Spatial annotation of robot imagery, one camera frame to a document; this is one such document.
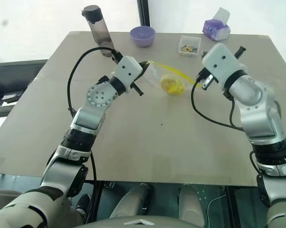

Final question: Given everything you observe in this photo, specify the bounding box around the black table leg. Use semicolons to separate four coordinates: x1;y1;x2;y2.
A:
90;180;115;221
224;186;237;228

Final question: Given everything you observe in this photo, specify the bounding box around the smoky grey water bottle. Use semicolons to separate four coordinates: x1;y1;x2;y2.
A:
81;5;115;58

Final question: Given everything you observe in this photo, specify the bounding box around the purple tissue pack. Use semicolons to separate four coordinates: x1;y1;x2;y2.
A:
202;7;231;42

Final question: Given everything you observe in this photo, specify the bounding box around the black window post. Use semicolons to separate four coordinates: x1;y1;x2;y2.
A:
137;0;151;27

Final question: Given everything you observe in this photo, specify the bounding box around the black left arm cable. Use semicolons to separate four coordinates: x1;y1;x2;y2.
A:
66;47;121;221

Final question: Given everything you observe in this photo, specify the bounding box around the thin white floor cable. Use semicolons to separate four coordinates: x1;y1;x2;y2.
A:
208;196;229;220

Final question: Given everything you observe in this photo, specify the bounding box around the black shoe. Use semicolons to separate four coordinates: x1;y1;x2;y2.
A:
75;193;92;213

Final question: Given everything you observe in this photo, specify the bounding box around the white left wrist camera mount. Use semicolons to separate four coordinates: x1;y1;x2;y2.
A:
112;56;144;93

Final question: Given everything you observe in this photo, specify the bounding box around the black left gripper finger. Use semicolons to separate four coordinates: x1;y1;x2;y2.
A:
138;60;150;73

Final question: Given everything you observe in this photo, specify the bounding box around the grey robot torso cover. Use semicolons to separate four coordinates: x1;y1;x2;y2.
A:
74;215;205;228

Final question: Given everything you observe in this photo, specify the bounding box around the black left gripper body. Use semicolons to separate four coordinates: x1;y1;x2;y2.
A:
129;70;146;97

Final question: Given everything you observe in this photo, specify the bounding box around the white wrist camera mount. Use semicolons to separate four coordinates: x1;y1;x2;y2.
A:
112;56;144;93
201;43;243;90

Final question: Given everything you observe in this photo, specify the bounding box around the purple plastic bowl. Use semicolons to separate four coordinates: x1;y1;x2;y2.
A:
129;26;156;48

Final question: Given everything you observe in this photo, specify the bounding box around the yellow pineapple bun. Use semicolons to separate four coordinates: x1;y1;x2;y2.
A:
159;73;186;96

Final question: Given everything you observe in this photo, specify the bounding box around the dark bench furniture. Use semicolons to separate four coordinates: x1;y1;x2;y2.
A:
0;59;48;118

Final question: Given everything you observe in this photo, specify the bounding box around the grey rounded leg cover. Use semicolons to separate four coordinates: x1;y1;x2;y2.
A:
109;183;153;219
178;184;203;220

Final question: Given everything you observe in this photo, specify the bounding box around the beige trouser leg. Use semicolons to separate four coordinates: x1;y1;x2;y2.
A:
0;189;88;225

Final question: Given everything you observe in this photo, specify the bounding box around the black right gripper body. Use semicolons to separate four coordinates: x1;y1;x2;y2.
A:
201;67;217;91

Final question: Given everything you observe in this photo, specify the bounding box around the clear box of colourful pins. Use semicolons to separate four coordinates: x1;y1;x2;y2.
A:
177;35;202;58

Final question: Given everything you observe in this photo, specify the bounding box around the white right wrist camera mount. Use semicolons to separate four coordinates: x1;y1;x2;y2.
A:
201;43;243;90

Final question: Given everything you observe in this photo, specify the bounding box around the clear yellow-zip plastic bag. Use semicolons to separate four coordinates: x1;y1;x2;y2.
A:
142;60;202;96

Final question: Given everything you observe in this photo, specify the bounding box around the small dark device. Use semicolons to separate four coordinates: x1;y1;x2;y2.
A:
0;91;22;105

